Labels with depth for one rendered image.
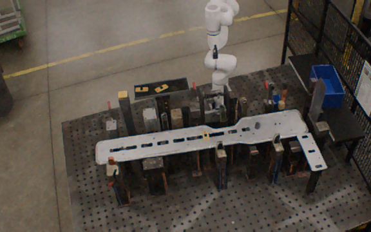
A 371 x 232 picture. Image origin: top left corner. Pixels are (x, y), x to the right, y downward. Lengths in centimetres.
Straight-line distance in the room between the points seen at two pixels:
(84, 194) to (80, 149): 41
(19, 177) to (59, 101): 109
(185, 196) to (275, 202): 58
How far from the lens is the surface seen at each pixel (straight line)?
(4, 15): 609
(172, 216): 237
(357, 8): 429
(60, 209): 345
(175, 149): 229
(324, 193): 254
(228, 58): 259
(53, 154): 387
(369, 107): 241
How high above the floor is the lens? 277
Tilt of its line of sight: 46 degrees down
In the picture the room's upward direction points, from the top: 5 degrees counter-clockwise
